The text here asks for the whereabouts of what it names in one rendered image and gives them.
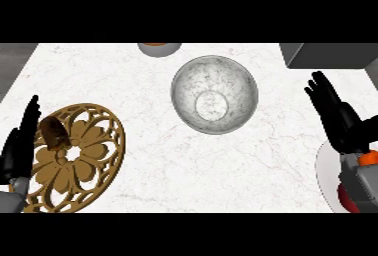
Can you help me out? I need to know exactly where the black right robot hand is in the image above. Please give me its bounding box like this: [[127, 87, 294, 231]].
[[303, 70, 378, 155]]

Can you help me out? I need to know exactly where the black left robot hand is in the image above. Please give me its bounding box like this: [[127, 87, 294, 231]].
[[0, 94, 43, 185]]

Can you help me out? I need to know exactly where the white plate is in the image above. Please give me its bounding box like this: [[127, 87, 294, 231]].
[[315, 139, 378, 214]]

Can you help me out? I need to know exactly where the red object on plate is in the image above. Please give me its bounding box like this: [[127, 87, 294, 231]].
[[336, 183, 362, 213]]

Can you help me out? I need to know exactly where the grey marble bowl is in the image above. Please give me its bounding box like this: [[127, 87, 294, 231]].
[[170, 54, 260, 136]]

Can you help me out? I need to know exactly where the small grey bowl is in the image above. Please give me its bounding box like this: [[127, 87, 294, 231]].
[[136, 43, 183, 58]]

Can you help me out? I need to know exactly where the dark brown oblong food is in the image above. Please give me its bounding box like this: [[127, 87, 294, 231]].
[[39, 115, 73, 151]]

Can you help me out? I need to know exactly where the gold ornate floral trivet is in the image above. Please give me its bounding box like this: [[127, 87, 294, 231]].
[[21, 102, 127, 214]]

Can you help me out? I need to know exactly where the grey box appliance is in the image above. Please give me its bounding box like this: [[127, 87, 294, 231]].
[[278, 43, 378, 70]]

